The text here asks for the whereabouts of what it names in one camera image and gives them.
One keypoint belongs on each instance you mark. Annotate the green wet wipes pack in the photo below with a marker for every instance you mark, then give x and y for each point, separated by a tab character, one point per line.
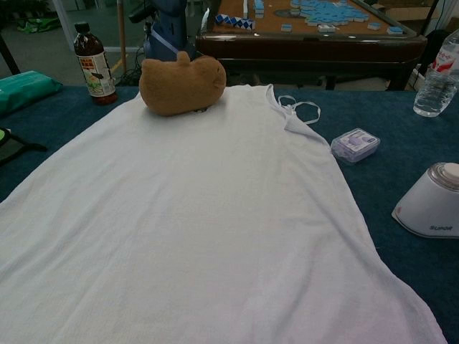
25	87

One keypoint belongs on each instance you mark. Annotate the blue mahjong tile pile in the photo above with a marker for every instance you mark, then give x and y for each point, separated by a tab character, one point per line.
322	12

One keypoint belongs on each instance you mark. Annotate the dark wooden mahjong table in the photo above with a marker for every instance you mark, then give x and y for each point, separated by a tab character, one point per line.
305	46

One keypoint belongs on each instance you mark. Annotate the clear plastic water bottle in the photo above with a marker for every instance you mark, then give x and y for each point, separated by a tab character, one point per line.
434	89

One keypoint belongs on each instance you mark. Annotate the brown plush toy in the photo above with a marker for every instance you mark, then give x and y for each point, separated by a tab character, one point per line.
179	86

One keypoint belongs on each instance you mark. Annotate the green bag on floor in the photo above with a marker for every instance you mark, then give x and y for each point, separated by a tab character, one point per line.
36	24

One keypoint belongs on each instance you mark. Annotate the blue white snake puzzle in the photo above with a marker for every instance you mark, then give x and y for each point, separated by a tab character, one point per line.
233	20

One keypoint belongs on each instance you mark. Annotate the clear box purple contents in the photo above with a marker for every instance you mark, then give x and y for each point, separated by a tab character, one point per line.
355	145

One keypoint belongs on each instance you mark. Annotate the brown cardboard box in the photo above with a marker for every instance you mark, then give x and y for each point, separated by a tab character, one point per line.
412	8

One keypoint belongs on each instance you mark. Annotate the white handheld steam iron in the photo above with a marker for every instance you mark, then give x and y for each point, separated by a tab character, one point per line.
423	204

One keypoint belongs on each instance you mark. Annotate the dark sauce bottle black cap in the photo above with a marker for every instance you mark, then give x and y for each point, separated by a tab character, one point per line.
95	71

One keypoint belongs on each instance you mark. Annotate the dark blue table cover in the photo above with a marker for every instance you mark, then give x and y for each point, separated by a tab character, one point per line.
394	125

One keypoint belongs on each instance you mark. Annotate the blue grey fabric bag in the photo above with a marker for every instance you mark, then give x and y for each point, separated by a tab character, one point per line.
168	32

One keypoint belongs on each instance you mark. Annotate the white sleeveless cotton top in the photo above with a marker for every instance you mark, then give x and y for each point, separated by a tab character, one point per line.
179	215

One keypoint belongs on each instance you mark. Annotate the light wooden pole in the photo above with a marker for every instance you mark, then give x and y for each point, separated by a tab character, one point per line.
122	36

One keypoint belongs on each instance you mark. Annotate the stacked blue mahjong tiles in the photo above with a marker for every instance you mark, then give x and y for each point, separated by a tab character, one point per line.
259	8

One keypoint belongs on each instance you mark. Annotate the white tile rack bar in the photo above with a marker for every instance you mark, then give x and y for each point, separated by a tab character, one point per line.
245	5

